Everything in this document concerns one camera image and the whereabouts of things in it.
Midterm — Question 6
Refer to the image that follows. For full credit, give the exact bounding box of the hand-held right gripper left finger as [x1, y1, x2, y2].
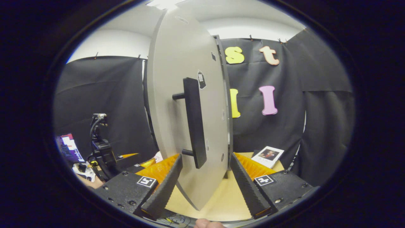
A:
[94, 154, 183, 221]

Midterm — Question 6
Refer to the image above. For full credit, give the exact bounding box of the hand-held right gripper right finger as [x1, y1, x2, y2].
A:
[230, 153, 319, 220]

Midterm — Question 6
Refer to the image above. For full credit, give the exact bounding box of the dark grey cabinet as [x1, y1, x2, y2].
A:
[214, 34, 234, 179]

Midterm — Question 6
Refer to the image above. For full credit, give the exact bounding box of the black cabinet door handle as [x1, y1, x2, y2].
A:
[172, 78, 208, 169]

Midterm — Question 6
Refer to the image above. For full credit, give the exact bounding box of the beige cabinet door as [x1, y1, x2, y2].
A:
[147, 8, 233, 211]

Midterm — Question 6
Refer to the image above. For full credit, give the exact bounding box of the white side desk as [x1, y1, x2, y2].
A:
[72, 162, 96, 183]

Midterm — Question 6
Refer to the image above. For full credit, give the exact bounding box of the computer monitor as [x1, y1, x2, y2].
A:
[57, 133, 85, 164]

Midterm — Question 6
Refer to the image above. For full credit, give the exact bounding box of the black backdrop cloth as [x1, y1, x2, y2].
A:
[53, 28, 355, 187]

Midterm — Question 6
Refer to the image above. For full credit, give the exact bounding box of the ceiling light panel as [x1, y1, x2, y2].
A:
[146, 0, 188, 10]

